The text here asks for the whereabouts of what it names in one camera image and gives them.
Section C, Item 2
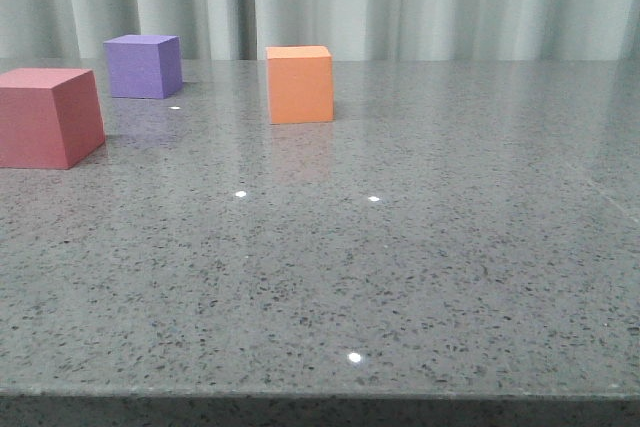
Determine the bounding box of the orange foam cube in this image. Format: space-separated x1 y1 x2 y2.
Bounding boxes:
266 45 334 124

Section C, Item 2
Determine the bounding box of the pale green curtain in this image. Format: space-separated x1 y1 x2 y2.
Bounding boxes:
1 0 639 61

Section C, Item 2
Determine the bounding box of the purple foam cube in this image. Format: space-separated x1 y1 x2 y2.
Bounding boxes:
103 34 183 99

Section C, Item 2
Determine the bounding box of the red foam cube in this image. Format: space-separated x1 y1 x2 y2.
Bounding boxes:
1 68 106 169

